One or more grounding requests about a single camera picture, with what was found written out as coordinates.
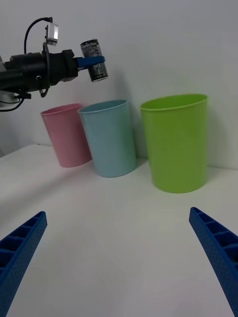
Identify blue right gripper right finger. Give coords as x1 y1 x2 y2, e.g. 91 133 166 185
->
189 207 238 317

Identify black drink can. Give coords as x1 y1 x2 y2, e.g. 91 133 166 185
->
79 38 109 83

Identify green plastic bin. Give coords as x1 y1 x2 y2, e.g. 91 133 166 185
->
139 93 209 194

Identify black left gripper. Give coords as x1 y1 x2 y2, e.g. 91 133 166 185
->
46 49 106 87

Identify pale blue plastic bin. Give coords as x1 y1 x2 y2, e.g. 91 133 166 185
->
77 99 137 178

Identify black camera cable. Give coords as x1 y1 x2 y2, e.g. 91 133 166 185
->
23 16 53 55

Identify pink plastic bin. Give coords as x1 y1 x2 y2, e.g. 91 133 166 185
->
40 103 93 168

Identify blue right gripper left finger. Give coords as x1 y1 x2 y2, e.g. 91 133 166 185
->
0 211 48 317

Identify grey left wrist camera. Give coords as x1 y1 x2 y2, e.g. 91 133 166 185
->
45 22 60 47

